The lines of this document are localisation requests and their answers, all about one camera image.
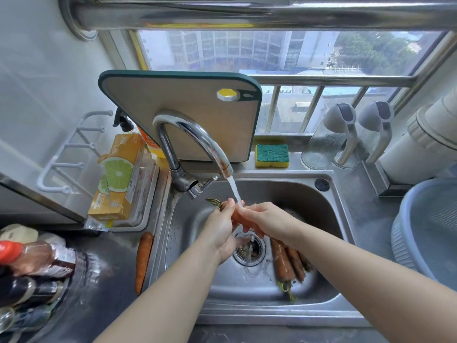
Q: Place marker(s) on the person's right hand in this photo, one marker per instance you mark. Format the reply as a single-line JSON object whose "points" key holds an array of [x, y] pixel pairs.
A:
{"points": [[275, 221]]}

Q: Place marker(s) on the person's left hand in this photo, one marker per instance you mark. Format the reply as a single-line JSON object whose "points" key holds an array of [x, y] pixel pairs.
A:
{"points": [[219, 235]]}

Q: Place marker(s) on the slim orange carrot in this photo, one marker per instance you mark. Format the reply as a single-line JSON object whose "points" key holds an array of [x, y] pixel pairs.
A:
{"points": [[237, 218]]}

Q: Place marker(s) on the orange carrot with leafy stem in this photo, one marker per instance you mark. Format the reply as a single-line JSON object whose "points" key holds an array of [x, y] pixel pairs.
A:
{"points": [[280, 260]]}

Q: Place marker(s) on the chrome faucet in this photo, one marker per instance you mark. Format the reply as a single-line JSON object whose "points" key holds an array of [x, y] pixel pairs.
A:
{"points": [[169, 153]]}

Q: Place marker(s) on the blue plastic colander basin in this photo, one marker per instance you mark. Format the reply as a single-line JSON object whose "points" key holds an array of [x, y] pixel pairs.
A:
{"points": [[428, 228]]}

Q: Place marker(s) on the person's left forearm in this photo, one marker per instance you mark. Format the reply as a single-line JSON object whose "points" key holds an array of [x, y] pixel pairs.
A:
{"points": [[160, 307]]}

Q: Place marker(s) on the person's right forearm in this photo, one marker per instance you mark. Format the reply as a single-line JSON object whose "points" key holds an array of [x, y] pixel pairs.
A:
{"points": [[375, 285]]}

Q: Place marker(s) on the steel drain strainer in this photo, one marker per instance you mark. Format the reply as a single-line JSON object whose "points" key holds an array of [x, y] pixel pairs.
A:
{"points": [[259, 253]]}

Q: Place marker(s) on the stainless steel sink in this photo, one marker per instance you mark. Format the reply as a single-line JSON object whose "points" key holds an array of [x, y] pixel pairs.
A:
{"points": [[228, 292]]}

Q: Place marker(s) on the black sink hole plug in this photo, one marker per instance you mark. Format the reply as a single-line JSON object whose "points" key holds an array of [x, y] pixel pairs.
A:
{"points": [[322, 185]]}

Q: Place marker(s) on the yellow green sponge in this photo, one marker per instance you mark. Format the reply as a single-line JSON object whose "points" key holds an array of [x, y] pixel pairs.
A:
{"points": [[272, 155]]}

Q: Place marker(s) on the white plastic tray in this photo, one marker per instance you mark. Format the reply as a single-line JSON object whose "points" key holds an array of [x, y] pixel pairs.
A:
{"points": [[154, 185]]}

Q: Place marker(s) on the glass pitcher with grey lid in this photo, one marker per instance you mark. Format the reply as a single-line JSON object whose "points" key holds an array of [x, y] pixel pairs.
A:
{"points": [[378, 116], [319, 148]]}

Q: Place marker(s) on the transparent plastic packet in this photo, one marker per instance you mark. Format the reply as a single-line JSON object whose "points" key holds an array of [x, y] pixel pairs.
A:
{"points": [[141, 187]]}

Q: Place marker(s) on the yellow dish soap pump bottle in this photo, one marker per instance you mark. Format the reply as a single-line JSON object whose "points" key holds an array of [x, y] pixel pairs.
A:
{"points": [[155, 150]]}

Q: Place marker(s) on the orange box with lime picture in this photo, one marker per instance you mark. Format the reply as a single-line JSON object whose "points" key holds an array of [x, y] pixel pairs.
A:
{"points": [[118, 175]]}

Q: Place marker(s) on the clear plastic bag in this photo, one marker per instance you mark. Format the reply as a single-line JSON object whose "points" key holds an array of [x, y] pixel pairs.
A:
{"points": [[97, 224]]}

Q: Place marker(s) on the beige green-rimmed cutting board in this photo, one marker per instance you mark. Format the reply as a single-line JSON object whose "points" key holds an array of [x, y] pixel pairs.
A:
{"points": [[164, 99]]}

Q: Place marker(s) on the white capped bottle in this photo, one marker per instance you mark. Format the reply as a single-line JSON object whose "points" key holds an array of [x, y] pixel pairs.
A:
{"points": [[51, 239]]}

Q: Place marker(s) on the window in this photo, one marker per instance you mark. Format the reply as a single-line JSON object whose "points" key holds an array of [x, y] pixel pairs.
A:
{"points": [[232, 49]]}

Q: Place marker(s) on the red capped sauce bottle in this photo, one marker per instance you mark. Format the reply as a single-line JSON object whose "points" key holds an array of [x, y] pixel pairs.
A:
{"points": [[35, 258]]}

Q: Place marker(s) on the dark soy sauce bottle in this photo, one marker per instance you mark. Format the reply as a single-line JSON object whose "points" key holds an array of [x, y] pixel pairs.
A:
{"points": [[32, 292]]}

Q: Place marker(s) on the beige capped bottle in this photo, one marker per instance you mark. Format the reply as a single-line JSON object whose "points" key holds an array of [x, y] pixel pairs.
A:
{"points": [[19, 233]]}

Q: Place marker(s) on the steel overhead pipe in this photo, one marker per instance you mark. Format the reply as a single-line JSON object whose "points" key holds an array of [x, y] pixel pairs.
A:
{"points": [[214, 16]]}

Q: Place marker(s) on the yellow capped bottle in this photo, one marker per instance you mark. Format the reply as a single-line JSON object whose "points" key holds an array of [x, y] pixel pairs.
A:
{"points": [[6, 319]]}

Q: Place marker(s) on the white duct pipe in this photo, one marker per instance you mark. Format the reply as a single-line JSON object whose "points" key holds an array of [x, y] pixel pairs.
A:
{"points": [[407, 164]]}

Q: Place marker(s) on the steel window guard rail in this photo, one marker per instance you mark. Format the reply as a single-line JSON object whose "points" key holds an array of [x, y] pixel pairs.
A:
{"points": [[328, 81]]}

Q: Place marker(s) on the white wall hook rack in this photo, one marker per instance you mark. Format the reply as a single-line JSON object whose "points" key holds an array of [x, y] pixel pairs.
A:
{"points": [[55, 162]]}

